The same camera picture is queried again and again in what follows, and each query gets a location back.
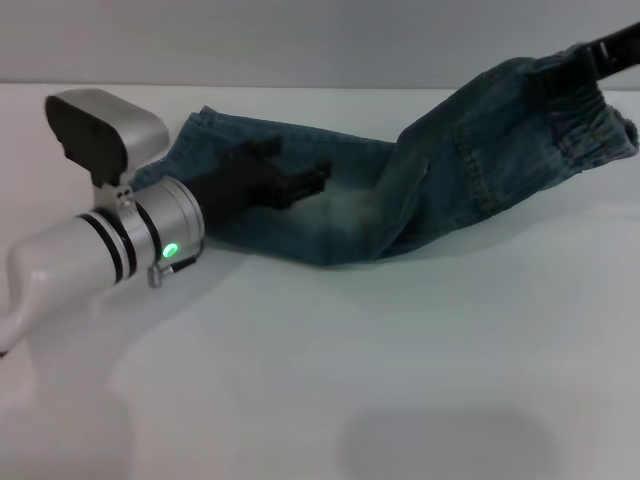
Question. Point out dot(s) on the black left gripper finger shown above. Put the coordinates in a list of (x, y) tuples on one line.
[(295, 196), (307, 175)]

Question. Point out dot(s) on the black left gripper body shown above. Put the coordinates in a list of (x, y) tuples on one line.
[(235, 185)]

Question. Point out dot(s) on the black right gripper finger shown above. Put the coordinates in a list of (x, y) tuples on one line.
[(592, 60), (547, 85)]

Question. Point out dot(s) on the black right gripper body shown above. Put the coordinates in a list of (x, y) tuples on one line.
[(622, 50)]

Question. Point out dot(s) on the blue denim shorts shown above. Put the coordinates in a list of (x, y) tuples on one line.
[(450, 175)]

